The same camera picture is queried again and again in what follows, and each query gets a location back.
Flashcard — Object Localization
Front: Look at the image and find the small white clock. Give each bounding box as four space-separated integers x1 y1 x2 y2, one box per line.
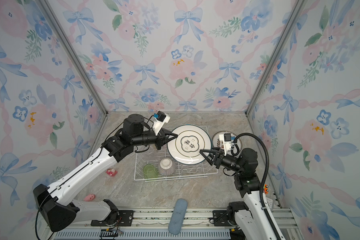
266 197 274 210

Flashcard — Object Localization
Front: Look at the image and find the orange green small toy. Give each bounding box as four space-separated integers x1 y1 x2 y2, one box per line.
264 184 270 195

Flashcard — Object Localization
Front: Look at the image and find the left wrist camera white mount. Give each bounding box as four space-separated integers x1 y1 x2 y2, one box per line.
152 111 170 136

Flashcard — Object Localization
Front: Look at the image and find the green translucent cup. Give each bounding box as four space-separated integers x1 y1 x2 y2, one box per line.
143 164 159 180

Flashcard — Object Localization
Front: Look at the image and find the aluminium corner post right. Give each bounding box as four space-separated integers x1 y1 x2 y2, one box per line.
245 0 306 118

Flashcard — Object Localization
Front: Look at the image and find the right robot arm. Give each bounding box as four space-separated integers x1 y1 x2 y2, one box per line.
200 148 285 240

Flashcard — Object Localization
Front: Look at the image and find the white plate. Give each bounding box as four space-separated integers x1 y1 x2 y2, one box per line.
167 125 212 165
212 131 242 155

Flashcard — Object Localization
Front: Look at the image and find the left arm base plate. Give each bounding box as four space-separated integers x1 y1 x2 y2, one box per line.
91 210 134 227

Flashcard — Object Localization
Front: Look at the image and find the pink small toy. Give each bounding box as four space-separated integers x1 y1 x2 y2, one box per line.
84 194 96 202

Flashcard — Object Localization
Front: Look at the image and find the black camera cable left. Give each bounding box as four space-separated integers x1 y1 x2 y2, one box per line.
34 115 157 240

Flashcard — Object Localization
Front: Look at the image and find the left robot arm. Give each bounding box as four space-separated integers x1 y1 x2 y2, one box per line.
33 111 178 233

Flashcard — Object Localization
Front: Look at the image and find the aluminium corner post left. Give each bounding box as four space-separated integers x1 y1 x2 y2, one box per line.
36 0 108 116

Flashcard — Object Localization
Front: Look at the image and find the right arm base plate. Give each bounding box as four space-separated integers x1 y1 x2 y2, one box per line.
210 210 237 227

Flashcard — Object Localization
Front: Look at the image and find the ribbed ceramic bowl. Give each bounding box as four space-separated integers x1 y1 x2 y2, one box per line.
158 158 176 176

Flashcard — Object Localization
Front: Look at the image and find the aluminium corner post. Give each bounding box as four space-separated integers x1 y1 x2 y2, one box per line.
36 0 108 116
245 0 306 118

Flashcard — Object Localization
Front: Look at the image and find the aluminium front rail frame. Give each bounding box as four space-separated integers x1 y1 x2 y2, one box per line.
38 206 304 240

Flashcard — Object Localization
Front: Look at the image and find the red small toy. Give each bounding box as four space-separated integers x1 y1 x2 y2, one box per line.
106 169 118 177

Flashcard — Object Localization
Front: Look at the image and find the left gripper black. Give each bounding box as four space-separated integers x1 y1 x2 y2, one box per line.
132 129 177 151

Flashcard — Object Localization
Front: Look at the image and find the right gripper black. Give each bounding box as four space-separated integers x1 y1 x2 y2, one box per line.
201 147 245 176

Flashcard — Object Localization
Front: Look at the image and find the black corrugated hose right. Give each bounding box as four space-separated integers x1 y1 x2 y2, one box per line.
231 132 283 240

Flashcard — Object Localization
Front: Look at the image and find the white wire dish rack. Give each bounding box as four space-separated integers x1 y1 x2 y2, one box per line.
134 125 219 182

